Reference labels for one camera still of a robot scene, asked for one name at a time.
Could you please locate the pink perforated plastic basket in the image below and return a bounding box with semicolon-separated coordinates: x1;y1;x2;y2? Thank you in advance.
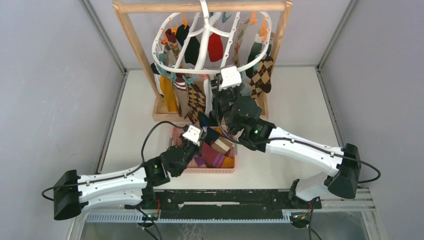
184;137;238;174

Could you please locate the navy green sock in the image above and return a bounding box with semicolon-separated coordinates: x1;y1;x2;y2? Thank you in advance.
204;127;221;146

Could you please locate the black ribbed sock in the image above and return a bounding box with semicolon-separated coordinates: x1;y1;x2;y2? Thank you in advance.
197;112;217;128

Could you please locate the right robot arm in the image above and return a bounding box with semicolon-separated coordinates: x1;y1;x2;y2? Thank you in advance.
211;76;362;208

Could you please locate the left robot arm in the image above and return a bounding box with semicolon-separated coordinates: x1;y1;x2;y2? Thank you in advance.
50;131;207;221

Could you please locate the white oval clip hanger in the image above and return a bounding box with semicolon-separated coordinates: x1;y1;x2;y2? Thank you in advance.
151;0;274;75

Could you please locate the brown argyle sock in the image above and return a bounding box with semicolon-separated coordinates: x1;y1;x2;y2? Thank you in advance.
185;84;206;124

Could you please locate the brown white striped sock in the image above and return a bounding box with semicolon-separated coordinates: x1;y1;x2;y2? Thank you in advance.
211;136;234;155

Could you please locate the tan sock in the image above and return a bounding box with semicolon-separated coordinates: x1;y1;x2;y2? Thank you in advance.
173;76;190;118

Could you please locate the red sock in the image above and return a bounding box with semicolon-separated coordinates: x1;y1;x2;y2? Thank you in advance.
207;33;224;63

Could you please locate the white green sock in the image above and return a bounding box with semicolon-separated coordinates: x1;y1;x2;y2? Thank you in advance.
245;33;263;79

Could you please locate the mustard yellow sock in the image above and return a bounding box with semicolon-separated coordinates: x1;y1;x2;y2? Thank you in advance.
159;75;179;113

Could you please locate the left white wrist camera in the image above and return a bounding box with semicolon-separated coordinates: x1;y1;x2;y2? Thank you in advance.
182;124;205;147

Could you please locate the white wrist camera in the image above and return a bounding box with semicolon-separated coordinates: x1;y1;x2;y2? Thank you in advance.
219;65;242;90
182;124;205;147

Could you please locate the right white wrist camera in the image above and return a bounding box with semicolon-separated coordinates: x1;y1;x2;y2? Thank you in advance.
219;65;242;90

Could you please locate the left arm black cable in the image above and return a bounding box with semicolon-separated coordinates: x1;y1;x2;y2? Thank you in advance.
140;120;186;167

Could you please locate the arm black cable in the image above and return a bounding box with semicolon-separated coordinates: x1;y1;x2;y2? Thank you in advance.
213;96;382;185
140;120;186;167

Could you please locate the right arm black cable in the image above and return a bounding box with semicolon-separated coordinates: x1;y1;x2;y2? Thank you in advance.
213;96;382;185

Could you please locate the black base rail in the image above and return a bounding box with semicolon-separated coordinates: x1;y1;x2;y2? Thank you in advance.
124;188;322;220

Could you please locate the wooden hanger rack frame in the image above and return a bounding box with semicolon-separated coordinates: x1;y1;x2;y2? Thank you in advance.
112;0;293;123

